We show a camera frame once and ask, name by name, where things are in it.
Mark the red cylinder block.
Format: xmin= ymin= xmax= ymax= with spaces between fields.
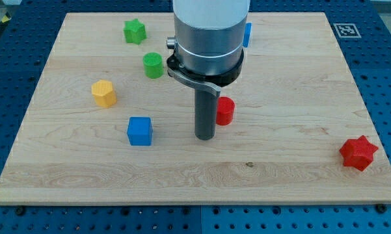
xmin=216 ymin=96 xmax=236 ymax=125

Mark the blue block behind arm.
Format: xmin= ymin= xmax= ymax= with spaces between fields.
xmin=243 ymin=22 xmax=252 ymax=47

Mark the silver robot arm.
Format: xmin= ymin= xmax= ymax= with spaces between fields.
xmin=167 ymin=0 xmax=250 ymax=97

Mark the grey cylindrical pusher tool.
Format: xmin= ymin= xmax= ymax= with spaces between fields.
xmin=195 ymin=90 xmax=218 ymax=140

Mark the blue cube block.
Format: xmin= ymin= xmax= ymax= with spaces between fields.
xmin=127 ymin=116 xmax=153 ymax=146

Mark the green cylinder block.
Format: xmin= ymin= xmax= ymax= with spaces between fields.
xmin=142 ymin=52 xmax=163 ymax=79

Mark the wooden board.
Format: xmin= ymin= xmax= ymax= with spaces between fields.
xmin=0 ymin=12 xmax=391 ymax=206

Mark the yellow hexagon block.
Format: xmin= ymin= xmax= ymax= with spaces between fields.
xmin=91 ymin=79 xmax=117 ymax=108

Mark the green star block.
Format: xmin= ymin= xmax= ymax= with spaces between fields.
xmin=123 ymin=18 xmax=146 ymax=45

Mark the red star block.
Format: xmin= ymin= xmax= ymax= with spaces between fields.
xmin=339 ymin=135 xmax=379 ymax=172

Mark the fiducial marker tag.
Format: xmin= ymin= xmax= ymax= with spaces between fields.
xmin=333 ymin=23 xmax=361 ymax=38

